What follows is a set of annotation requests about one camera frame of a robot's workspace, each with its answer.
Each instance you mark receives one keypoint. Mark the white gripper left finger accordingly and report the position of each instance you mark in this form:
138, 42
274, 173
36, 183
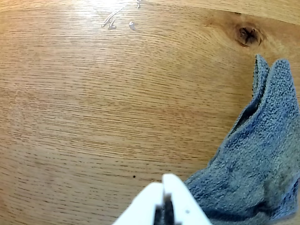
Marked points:
145, 201

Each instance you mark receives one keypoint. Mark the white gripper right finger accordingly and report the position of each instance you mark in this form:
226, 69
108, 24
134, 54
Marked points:
185, 206

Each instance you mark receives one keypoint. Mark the grey microfibre cloth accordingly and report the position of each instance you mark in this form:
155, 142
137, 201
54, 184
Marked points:
257, 152

